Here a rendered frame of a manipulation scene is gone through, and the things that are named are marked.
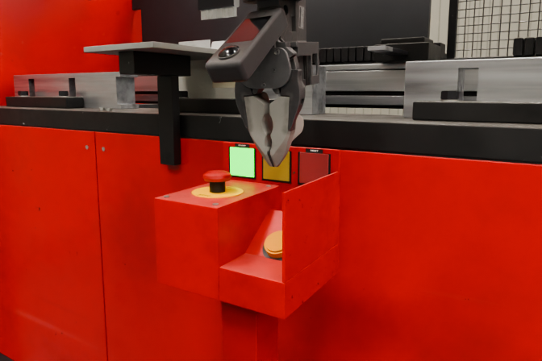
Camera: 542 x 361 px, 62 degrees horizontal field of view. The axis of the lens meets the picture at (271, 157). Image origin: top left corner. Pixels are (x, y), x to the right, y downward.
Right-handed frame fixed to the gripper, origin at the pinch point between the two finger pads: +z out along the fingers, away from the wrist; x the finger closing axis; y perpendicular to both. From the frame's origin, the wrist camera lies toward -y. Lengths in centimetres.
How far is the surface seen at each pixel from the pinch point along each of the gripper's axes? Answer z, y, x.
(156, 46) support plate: -14.7, 8.8, 26.2
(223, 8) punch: -23, 37, 33
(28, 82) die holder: -8, 35, 106
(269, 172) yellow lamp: 4.9, 9.7, 6.2
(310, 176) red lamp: 4.7, 9.7, -0.7
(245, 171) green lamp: 5.0, 9.7, 10.6
